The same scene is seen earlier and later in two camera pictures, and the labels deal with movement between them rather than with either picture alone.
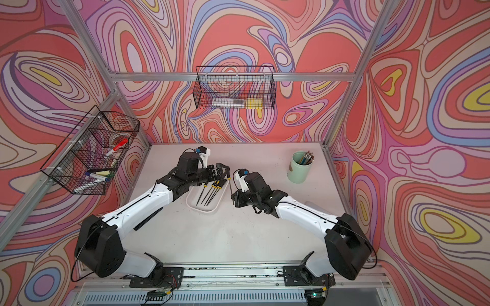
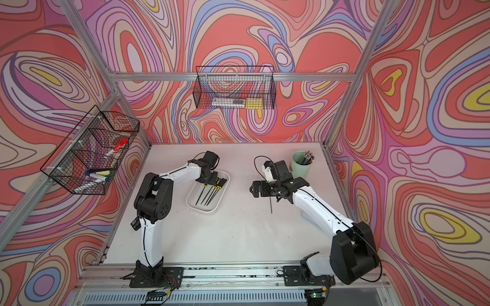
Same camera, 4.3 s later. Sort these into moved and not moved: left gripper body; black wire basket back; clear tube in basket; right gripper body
Moved: right gripper body
Not moved: left gripper body; black wire basket back; clear tube in basket
